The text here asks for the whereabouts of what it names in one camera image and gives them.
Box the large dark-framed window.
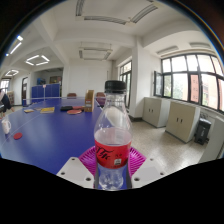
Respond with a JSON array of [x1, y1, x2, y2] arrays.
[[153, 53, 224, 113]]

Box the white mug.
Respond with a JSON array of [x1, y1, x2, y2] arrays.
[[0, 119, 12, 135]]

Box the tall dark-framed window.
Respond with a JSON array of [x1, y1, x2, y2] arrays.
[[119, 60, 133, 108]]

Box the group of ceiling lights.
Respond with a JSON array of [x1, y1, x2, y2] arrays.
[[4, 34, 51, 78]]

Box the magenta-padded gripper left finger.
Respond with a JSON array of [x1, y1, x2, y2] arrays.
[[56, 145, 100, 190]]

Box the black waste bin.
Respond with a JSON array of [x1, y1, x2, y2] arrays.
[[194, 117, 212, 146]]

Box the person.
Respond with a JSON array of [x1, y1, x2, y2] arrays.
[[0, 89, 15, 119]]

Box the blue partition boards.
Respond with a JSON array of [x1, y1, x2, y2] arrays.
[[31, 83, 61, 99]]

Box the orange-red table tennis paddle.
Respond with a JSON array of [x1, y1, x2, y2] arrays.
[[66, 109, 83, 116]]

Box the brown cardboard box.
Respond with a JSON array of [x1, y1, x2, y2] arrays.
[[83, 89, 95, 113]]

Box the ceiling air conditioner unit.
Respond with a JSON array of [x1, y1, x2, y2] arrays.
[[78, 41, 114, 62]]

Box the dark door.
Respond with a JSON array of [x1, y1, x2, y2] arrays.
[[21, 77, 29, 106]]

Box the yellow book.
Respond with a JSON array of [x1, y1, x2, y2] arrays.
[[40, 106, 56, 114]]

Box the clear red-labelled drink bottle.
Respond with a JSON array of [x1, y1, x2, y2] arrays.
[[93, 80, 133, 192]]

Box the beige two-door cabinet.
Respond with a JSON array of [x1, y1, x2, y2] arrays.
[[142, 96, 172, 129], [165, 100, 202, 144]]

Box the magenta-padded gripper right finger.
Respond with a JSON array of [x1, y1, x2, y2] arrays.
[[125, 146, 167, 190]]

